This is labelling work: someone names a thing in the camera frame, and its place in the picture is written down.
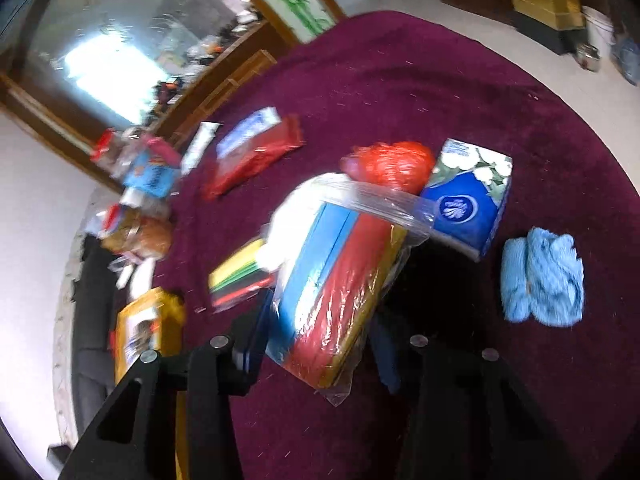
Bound blue label plastic jar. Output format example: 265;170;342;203
122;147;181;196

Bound blue tissue pack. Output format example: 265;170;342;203
420;137;513;261

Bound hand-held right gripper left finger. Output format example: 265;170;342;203
57;304;275;480

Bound bag of coloured foam sheets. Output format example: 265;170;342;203
265;172;438;406

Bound dark grey sofa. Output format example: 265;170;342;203
70;235;132;401

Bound red plastic bag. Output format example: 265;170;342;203
340;140;436;196

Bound blue and white packet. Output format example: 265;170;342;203
216;107;282;158

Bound white cloth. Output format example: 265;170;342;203
260;175;331;271

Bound wooden counter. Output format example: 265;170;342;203
145;20;291;136

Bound metal kettle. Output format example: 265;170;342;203
574;42;601;70

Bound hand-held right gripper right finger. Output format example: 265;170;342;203
367;317;581;480

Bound red foil packet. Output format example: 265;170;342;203
202;115;306;201

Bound brown snack jar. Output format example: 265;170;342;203
100;207;173;261

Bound pink yarn spool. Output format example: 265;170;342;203
145;135;181;166

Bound red lid plastic jar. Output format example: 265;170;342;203
90;127;131;176

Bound yellow cardboard box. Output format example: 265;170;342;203
114;287;187;386

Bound loose coloured foam sheets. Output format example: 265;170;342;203
207;237;276;311

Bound blue plastic jug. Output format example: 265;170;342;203
617;35;640;86

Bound light blue knitted cloth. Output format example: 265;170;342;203
501;226;586;326

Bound white bucket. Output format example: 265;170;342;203
582;6;615;58

